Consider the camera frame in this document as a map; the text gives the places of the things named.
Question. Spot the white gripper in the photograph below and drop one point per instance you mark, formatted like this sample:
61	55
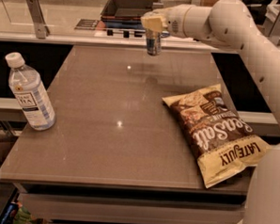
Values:
173	20

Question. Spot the redbull can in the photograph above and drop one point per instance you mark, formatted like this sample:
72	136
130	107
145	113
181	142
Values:
153	40

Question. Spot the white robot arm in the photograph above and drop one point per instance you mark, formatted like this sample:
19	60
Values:
228	25

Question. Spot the clear blue plastic bottle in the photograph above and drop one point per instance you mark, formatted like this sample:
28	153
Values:
31	95

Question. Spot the orange grey tray bin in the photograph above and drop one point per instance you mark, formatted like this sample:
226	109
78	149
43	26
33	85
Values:
123	10

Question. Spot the black office chair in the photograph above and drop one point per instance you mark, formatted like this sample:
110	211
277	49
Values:
258	9

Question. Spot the sea salt chips bag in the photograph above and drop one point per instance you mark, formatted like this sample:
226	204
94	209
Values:
222	143

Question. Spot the grey table drawer front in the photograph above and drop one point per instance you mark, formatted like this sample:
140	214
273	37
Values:
129	211

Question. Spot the left metal glass bracket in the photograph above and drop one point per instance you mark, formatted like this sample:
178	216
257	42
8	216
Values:
41	28

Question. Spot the metal glass bracket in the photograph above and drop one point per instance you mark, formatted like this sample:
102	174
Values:
41	28
272	29

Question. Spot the right metal glass bracket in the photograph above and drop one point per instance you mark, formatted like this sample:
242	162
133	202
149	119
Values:
272	29

